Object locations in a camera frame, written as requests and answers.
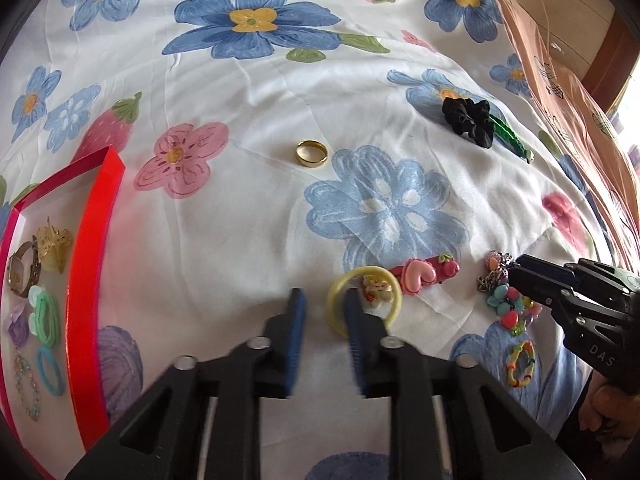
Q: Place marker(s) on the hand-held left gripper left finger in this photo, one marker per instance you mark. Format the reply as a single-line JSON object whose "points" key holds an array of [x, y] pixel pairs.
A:
{"points": [[298, 320]]}

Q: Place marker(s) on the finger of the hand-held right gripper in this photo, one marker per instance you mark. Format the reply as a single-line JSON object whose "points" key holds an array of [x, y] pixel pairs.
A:
{"points": [[542, 266], [537, 292]]}

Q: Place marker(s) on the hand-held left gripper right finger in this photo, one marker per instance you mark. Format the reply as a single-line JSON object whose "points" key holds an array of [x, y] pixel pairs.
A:
{"points": [[354, 331]]}

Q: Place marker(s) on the red cardboard box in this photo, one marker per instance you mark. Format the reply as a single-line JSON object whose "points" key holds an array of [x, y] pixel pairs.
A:
{"points": [[90, 260]]}

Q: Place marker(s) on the yellow hair claw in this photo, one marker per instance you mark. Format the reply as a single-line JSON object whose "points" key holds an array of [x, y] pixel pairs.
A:
{"points": [[52, 247]]}

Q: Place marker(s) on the person's right hand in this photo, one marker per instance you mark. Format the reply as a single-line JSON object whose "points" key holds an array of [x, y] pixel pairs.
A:
{"points": [[612, 410]]}

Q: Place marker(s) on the pink heart hair clip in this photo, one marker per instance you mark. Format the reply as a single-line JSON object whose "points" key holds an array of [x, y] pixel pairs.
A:
{"points": [[420, 275]]}

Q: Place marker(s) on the green hair clip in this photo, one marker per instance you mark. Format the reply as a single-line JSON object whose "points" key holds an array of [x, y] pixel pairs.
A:
{"points": [[512, 140]]}

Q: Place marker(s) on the black scrunchie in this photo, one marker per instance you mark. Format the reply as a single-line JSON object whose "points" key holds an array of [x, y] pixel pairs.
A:
{"points": [[467, 120]]}

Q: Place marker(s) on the orange printed blanket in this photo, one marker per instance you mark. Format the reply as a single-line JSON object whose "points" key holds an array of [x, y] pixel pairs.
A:
{"points": [[565, 85]]}

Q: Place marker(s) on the brown wooden board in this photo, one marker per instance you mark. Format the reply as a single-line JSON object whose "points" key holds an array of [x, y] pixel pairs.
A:
{"points": [[610, 55]]}

